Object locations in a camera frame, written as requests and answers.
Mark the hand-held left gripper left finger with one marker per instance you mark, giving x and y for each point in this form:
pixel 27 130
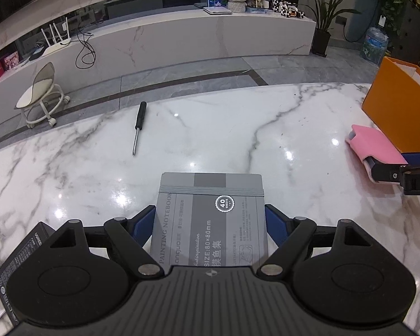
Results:
pixel 144 225

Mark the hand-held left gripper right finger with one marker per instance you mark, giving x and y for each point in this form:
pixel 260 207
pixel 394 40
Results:
pixel 276 224

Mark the pink case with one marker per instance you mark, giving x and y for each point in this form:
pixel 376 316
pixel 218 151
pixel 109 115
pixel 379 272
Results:
pixel 372 143

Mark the orange cardboard box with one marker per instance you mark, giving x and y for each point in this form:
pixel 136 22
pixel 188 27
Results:
pixel 395 112

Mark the grey notebook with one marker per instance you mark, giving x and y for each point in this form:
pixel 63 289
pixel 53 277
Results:
pixel 210 217

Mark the black printed box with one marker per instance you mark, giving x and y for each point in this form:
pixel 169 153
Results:
pixel 17 255

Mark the large water bottle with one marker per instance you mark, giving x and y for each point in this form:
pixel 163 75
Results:
pixel 373 45

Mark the dark cabinet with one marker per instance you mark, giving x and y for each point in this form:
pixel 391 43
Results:
pixel 414 31

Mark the potted plant black pot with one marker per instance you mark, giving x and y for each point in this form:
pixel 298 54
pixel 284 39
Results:
pixel 320 42

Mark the white rolling stool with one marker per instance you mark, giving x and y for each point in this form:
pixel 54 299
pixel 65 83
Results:
pixel 38 94

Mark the white marble TV bench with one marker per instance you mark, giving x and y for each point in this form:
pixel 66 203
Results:
pixel 178 42

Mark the black white checkered toy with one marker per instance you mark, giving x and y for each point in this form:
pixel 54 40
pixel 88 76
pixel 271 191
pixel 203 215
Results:
pixel 287 8

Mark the white router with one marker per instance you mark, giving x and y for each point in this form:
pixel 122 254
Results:
pixel 57 43

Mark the black set-top device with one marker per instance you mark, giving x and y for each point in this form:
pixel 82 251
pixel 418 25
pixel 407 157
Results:
pixel 35 53

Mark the pink gift box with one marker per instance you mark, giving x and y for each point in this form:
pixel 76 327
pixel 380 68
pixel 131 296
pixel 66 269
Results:
pixel 10 61

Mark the silver laptop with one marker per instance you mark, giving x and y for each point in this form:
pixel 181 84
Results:
pixel 217 9

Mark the white woven baskets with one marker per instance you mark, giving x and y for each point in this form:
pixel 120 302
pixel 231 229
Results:
pixel 236 0

